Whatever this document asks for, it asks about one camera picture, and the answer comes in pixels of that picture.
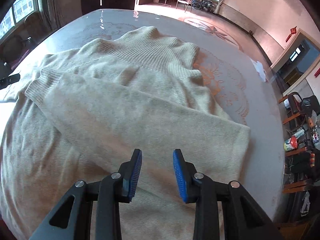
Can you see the metal frame chair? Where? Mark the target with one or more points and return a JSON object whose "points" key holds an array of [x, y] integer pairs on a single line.
{"points": [[186, 4]]}

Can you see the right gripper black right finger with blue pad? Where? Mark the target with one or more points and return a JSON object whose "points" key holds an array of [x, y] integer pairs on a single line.
{"points": [[243, 218]]}

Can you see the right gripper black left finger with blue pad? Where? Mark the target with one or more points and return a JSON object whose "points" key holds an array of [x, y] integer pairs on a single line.
{"points": [[71, 217]]}

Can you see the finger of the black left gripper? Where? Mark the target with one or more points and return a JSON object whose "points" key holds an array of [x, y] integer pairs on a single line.
{"points": [[9, 80]]}

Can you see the beige knit sweater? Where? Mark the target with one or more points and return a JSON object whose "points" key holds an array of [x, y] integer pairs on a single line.
{"points": [[80, 113]]}

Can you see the white paper sheet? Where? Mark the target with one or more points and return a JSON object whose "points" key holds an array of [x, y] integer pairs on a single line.
{"points": [[260, 70]]}

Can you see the colourful snack bag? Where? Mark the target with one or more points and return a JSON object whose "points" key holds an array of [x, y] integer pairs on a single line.
{"points": [[290, 144]]}

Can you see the black bicycle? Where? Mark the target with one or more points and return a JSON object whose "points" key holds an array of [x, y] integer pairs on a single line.
{"points": [[206, 5]]}

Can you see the red Chinese knot ornament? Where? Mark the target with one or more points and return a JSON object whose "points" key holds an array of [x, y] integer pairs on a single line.
{"points": [[293, 31]]}

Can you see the wooden shelf rack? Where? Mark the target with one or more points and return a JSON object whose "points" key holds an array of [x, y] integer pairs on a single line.
{"points": [[302, 164]]}

